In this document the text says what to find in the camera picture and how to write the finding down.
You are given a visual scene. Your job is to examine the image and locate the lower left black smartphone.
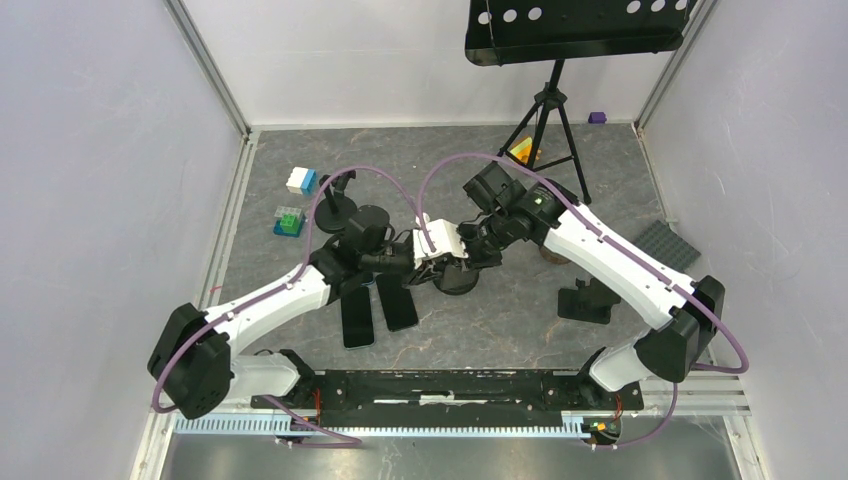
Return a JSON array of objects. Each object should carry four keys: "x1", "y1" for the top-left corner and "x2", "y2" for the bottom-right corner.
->
[{"x1": 340, "y1": 286, "x2": 375, "y2": 349}]

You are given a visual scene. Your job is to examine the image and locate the white and blue blocks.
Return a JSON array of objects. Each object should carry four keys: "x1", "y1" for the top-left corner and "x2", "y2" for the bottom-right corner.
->
[{"x1": 285, "y1": 167, "x2": 317, "y2": 197}]

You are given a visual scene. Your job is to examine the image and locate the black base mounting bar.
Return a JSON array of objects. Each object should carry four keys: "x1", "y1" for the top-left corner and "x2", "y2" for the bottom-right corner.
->
[{"x1": 279, "y1": 369, "x2": 644, "y2": 428}]

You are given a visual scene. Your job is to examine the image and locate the orange yellow block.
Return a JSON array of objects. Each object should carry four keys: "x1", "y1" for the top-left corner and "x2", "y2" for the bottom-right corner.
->
[{"x1": 506, "y1": 136, "x2": 542, "y2": 168}]

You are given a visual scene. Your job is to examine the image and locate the black music stand tripod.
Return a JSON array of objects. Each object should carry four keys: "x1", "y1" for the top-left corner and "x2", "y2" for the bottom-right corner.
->
[{"x1": 464, "y1": 0, "x2": 695, "y2": 204}]

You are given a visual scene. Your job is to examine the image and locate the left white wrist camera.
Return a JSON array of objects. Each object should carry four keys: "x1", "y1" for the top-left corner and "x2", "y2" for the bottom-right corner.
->
[{"x1": 412, "y1": 217, "x2": 439, "y2": 269}]

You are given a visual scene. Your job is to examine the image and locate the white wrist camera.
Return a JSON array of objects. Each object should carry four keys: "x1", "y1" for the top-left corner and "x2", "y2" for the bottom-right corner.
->
[
  {"x1": 412, "y1": 217, "x2": 439, "y2": 269},
  {"x1": 433, "y1": 219, "x2": 468, "y2": 258}
]

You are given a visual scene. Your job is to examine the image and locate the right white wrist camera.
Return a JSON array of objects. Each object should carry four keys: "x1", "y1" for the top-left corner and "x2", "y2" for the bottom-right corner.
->
[{"x1": 433, "y1": 219, "x2": 468, "y2": 258}]

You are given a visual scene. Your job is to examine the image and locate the black smartphone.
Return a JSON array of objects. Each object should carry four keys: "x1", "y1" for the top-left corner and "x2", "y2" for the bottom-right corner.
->
[
  {"x1": 340, "y1": 286, "x2": 375, "y2": 349},
  {"x1": 376, "y1": 274, "x2": 419, "y2": 332}
]

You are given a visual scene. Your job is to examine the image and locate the purple cable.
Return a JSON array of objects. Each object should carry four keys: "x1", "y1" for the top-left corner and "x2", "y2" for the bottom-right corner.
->
[
  {"x1": 150, "y1": 164, "x2": 432, "y2": 449},
  {"x1": 415, "y1": 152, "x2": 751, "y2": 452}
]

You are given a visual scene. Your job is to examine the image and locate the grey studded baseplate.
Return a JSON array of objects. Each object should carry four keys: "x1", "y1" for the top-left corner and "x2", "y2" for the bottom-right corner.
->
[{"x1": 632, "y1": 220, "x2": 701, "y2": 272}]

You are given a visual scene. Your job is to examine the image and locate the green white blue blocks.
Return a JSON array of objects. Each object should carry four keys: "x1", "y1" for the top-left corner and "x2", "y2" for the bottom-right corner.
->
[{"x1": 272, "y1": 206, "x2": 306, "y2": 238}]

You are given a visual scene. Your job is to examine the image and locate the black square-base phone holder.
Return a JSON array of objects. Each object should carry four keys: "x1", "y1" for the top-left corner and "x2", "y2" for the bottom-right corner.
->
[{"x1": 557, "y1": 278, "x2": 621, "y2": 325}]

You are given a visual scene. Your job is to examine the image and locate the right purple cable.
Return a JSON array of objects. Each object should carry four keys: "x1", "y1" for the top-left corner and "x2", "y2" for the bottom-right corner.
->
[{"x1": 415, "y1": 152, "x2": 751, "y2": 452}]

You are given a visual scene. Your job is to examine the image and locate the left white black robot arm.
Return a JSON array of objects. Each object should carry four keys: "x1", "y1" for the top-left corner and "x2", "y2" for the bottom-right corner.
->
[{"x1": 147, "y1": 205, "x2": 468, "y2": 419}]

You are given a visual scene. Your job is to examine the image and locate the middle black smartphone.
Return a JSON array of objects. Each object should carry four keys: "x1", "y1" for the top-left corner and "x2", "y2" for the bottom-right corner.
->
[{"x1": 376, "y1": 274, "x2": 419, "y2": 332}]

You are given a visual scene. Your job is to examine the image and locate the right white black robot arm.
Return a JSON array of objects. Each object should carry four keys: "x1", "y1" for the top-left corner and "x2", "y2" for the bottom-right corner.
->
[{"x1": 460, "y1": 162, "x2": 725, "y2": 408}]

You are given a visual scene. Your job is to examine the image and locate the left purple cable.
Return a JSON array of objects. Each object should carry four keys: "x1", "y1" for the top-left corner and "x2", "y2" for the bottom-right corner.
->
[{"x1": 150, "y1": 164, "x2": 432, "y2": 449}]

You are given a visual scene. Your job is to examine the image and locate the purple block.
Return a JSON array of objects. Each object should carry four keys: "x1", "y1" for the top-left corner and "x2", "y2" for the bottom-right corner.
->
[{"x1": 587, "y1": 111, "x2": 608, "y2": 124}]

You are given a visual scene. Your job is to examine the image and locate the black round-base phone stand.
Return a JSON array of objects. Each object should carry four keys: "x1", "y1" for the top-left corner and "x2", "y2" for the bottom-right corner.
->
[{"x1": 433, "y1": 265, "x2": 479, "y2": 296}]

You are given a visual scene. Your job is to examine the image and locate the far black phone stand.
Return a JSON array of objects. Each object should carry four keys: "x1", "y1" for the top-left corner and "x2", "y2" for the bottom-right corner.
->
[{"x1": 314, "y1": 170, "x2": 358, "y2": 234}]

